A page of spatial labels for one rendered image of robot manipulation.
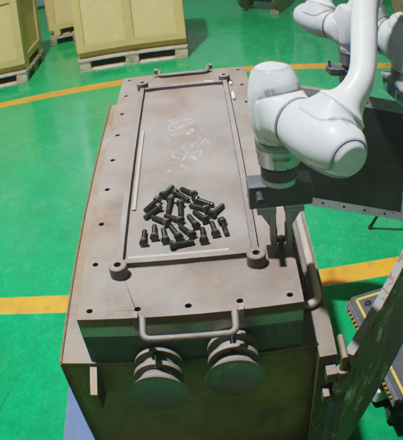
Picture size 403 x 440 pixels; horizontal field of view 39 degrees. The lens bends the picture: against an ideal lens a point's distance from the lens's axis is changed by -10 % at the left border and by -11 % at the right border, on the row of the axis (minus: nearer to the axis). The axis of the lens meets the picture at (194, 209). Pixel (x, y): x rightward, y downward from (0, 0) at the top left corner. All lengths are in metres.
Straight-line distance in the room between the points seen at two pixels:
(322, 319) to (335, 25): 0.92
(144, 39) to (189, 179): 4.92
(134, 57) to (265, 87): 5.45
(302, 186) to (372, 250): 2.35
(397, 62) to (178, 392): 1.35
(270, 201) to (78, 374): 0.57
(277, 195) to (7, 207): 3.34
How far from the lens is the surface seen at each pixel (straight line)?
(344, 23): 1.84
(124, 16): 6.39
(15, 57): 6.79
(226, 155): 1.69
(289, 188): 1.24
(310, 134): 1.01
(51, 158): 4.89
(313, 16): 1.93
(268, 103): 1.11
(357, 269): 3.42
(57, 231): 3.99
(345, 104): 1.03
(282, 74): 1.11
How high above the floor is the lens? 2.19
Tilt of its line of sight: 34 degrees down
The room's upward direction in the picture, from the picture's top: 7 degrees counter-clockwise
